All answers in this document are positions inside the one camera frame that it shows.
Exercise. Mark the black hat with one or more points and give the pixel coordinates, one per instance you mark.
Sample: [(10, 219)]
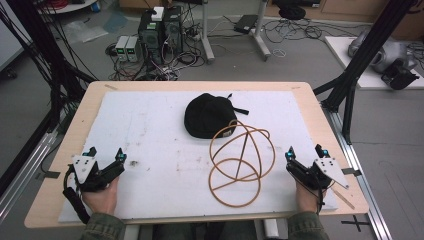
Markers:
[(206, 115)]

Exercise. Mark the white foam mat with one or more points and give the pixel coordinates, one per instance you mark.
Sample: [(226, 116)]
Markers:
[(160, 133)]

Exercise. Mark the grey tape strip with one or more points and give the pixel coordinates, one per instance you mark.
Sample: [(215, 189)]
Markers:
[(48, 174), (351, 172)]

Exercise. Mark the black round stool base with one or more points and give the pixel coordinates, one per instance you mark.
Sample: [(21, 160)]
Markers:
[(292, 12)]

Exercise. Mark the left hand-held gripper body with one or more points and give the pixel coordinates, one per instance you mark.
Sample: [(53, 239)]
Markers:
[(87, 171)]

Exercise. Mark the thin wooden stick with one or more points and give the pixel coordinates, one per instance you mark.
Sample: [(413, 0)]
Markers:
[(343, 199)]

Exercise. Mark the grey desk leg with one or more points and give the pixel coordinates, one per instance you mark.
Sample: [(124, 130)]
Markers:
[(207, 36), (261, 36)]

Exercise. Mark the white table leg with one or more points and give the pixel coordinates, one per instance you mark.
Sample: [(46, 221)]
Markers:
[(270, 229)]

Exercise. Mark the white box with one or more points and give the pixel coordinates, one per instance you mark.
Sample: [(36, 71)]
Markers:
[(158, 13)]

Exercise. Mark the person's right hand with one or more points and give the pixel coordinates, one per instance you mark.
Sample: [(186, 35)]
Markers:
[(306, 200)]

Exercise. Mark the clear plastic sheet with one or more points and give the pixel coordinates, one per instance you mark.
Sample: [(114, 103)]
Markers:
[(85, 31)]

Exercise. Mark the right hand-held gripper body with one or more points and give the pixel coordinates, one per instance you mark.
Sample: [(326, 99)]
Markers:
[(328, 168)]

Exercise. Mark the grey robot shell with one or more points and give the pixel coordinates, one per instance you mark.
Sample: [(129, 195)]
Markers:
[(383, 53)]

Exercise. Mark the light wooden table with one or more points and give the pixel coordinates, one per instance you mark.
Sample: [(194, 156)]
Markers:
[(80, 110)]

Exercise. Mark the white panel on casters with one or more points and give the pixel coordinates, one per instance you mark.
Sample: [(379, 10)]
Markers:
[(8, 36)]

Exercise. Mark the aluminium rail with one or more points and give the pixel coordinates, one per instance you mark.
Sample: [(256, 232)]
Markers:
[(358, 173), (26, 166)]

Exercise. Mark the black device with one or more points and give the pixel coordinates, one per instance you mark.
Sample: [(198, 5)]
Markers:
[(398, 76)]

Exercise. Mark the flat black box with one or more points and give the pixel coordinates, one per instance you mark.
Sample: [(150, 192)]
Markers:
[(246, 24)]

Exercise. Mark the grey power supply unit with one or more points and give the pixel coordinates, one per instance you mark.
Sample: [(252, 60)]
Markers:
[(121, 48), (132, 49)]

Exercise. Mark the person's left hand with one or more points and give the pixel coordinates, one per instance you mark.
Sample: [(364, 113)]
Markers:
[(101, 201)]

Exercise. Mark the white round table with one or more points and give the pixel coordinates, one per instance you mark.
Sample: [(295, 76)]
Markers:
[(71, 6)]

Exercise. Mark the black computer tower green sticker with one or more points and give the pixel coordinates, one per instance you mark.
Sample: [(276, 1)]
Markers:
[(150, 38)]

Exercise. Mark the white floor platform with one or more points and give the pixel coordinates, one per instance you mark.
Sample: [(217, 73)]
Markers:
[(340, 53)]

